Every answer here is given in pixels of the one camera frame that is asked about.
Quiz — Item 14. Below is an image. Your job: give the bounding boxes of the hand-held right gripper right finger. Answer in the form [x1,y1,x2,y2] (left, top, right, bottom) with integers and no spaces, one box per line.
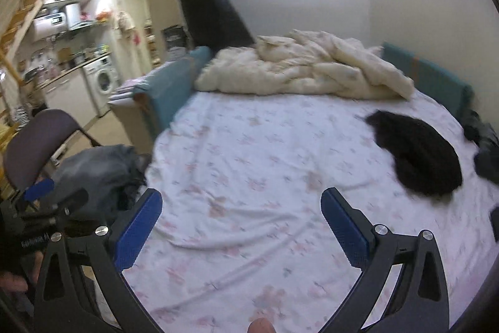
[320,187,452,333]

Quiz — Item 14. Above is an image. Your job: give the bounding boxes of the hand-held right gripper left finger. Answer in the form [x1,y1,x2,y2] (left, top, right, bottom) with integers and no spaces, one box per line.
[33,187,164,333]

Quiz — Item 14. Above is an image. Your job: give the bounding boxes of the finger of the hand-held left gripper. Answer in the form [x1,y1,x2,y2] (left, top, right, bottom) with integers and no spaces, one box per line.
[13,179,56,207]
[15,188,90,229]

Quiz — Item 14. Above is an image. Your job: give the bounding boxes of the dark grey pants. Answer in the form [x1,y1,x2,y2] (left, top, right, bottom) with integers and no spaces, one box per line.
[51,145,149,213]

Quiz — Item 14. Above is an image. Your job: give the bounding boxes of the person's left hand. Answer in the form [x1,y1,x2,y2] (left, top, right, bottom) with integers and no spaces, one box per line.
[0,252,42,293]

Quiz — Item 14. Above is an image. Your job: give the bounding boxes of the person's right hand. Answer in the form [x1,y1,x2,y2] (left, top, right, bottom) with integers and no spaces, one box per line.
[248,318,274,333]

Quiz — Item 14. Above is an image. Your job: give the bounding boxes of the black clothes pile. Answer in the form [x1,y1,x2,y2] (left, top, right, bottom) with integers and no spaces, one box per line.
[113,157,151,211]

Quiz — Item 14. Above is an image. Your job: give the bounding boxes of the black white striped cloth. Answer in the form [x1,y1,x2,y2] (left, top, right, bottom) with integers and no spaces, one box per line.
[13,105,32,124]

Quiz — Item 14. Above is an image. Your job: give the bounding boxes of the floral bed sheet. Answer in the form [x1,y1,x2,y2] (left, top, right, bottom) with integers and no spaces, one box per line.
[125,89,499,333]

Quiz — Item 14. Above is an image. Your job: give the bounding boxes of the kitchen counter cabinet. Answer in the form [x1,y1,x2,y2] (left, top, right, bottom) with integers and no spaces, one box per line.
[23,52,114,120]

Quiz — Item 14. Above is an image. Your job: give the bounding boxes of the beige side table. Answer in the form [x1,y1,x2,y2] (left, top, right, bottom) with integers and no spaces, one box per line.
[107,91,157,155]

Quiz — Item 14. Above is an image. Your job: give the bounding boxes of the black fuzzy cloth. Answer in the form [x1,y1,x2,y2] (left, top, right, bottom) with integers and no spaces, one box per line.
[366,110,464,198]

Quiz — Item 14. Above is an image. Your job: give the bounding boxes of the white washing machine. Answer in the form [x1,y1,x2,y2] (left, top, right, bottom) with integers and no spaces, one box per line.
[83,58,120,116]

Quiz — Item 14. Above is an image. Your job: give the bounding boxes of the folded patterned cloth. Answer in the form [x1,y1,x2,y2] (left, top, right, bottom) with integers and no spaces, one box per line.
[111,77,151,100]

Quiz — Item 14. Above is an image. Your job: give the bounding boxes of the row of kitchen items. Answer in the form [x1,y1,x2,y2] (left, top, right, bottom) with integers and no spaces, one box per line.
[23,42,110,73]

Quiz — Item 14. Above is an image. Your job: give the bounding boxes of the black rectangular object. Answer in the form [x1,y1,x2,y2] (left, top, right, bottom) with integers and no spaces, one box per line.
[489,206,499,245]

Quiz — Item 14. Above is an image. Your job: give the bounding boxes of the dark grey crumpled cloth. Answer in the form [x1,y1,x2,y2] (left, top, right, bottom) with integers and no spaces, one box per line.
[463,109,499,185]

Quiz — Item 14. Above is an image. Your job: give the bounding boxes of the cream duvet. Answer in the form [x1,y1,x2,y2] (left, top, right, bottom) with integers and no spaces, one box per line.
[194,29,415,100]

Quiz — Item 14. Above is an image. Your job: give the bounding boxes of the glass range hood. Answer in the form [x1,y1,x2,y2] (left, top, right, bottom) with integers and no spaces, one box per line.
[68,21,107,33]

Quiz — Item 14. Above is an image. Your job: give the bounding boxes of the wooden staircase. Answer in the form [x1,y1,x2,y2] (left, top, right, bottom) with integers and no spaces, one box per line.
[0,0,56,92]

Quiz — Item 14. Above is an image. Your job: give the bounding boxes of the teal sofa back cushion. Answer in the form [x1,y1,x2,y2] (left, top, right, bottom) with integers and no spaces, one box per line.
[380,42,475,120]

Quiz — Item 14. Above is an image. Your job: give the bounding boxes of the shoe rack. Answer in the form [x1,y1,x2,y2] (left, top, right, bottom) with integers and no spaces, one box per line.
[143,19,161,69]

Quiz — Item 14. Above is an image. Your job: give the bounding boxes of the orange plastic bag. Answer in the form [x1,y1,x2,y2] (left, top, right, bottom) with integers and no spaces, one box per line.
[95,7,116,24]

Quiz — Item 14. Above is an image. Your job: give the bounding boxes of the dark printed paper bag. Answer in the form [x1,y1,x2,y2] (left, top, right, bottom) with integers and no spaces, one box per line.
[162,25,190,63]

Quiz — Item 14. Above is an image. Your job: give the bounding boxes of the cream hanging clothes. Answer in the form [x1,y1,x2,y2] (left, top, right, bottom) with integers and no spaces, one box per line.
[116,10,135,32]

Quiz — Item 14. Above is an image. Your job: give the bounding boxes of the white wall cabinet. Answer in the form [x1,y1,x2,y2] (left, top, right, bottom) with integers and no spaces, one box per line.
[43,0,95,7]

